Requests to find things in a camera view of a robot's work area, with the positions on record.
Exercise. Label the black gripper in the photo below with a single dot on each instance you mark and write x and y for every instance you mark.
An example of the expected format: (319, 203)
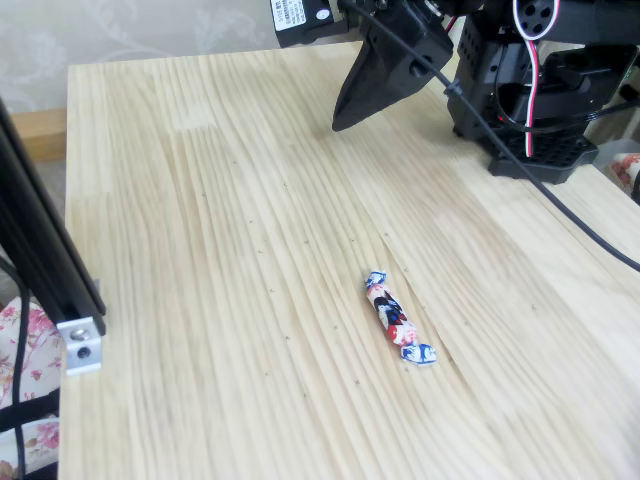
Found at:
(376, 70)

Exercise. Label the candy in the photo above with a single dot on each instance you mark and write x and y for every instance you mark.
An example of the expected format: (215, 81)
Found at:
(390, 312)

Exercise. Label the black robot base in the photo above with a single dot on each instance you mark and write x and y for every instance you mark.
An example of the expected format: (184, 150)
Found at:
(550, 150)

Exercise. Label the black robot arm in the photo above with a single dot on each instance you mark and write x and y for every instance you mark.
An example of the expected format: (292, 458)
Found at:
(575, 20)

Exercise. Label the pink floral fabric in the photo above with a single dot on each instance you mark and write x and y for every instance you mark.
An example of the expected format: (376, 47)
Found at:
(625, 172)
(40, 340)

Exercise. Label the brown wooden board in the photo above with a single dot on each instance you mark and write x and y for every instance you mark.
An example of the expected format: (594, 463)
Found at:
(42, 132)

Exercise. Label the black camera with white label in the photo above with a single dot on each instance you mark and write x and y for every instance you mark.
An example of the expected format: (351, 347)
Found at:
(300, 22)

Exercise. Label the silver corner bracket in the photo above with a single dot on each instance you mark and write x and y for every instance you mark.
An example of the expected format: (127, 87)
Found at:
(80, 347)

